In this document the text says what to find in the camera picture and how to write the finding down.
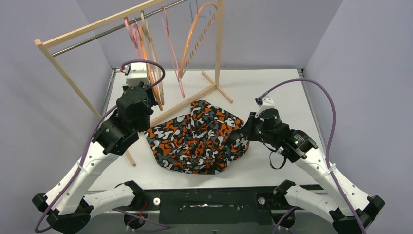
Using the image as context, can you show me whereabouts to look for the orange camouflage shorts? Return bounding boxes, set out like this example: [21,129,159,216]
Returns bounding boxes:
[146,100,250,175]

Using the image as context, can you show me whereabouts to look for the pink plastic hanger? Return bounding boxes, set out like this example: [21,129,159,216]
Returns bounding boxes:
[124,17,141,59]

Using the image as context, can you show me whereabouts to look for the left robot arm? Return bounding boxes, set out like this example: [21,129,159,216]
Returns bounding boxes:
[32,84,157,234]

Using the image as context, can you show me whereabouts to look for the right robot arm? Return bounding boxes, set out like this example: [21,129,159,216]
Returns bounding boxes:
[227,108,385,234]

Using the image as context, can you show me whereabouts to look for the orange plastic hanger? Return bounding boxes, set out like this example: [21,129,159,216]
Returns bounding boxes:
[138,26,163,111]

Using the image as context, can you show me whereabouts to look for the orange notched hanger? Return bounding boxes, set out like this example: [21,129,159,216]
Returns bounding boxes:
[179,2,219,79]

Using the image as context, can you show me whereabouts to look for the beige wooden hanger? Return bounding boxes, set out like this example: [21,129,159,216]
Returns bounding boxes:
[140,10,166,106]

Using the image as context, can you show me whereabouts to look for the thin pink hanger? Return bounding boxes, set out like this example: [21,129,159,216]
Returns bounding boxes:
[161,6,185,98]

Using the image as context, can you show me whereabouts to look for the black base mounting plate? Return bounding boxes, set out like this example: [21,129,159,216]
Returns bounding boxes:
[126,186,291,225]

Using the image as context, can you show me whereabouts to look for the metal rack rod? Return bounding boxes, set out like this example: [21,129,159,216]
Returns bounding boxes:
[52,0,187,57]

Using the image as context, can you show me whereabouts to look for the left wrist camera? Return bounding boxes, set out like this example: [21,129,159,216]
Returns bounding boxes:
[123,62,151,87]

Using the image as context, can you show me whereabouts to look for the wooden clothes rack frame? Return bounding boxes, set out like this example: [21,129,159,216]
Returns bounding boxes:
[34,0,234,168]

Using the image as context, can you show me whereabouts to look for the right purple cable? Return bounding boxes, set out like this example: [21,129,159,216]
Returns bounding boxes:
[255,78,369,234]

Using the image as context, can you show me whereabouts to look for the purple cable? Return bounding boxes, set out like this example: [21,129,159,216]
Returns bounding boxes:
[255,78,369,234]
[34,59,171,234]

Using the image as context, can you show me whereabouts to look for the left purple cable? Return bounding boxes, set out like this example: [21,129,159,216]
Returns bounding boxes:
[34,59,171,234]

